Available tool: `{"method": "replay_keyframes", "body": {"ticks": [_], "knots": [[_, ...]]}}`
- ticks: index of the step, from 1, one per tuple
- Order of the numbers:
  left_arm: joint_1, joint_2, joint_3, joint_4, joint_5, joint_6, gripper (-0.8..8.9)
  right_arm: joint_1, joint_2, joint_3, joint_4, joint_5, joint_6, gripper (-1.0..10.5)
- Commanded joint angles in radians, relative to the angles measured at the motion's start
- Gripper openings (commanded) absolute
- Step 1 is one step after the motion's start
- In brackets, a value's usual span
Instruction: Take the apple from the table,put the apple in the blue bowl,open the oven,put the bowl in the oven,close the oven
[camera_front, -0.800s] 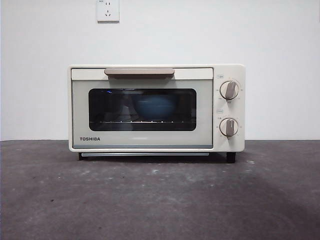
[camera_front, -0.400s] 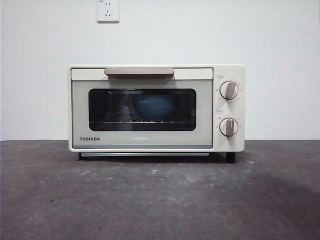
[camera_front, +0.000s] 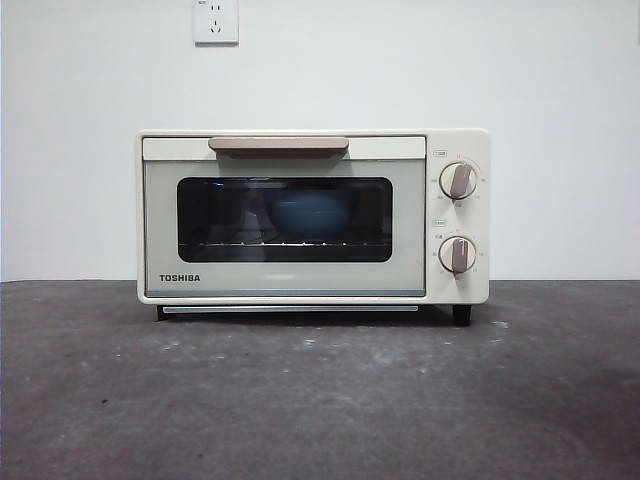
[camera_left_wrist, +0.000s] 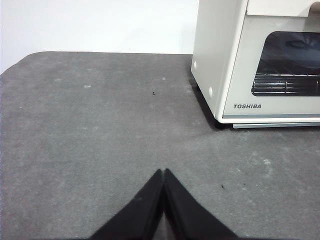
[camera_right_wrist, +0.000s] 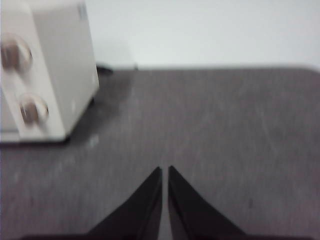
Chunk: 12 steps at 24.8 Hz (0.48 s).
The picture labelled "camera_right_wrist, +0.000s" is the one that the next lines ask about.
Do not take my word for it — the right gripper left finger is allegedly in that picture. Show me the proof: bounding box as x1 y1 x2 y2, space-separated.
22 166 163 240

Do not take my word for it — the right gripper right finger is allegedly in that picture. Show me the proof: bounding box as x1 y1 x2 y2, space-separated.
167 165 316 240

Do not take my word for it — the beige oven knob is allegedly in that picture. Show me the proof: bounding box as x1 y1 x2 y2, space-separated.
19 92 50 126
0 33 34 71

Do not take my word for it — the cream toaster oven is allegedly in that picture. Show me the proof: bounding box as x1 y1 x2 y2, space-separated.
0 0 100 144

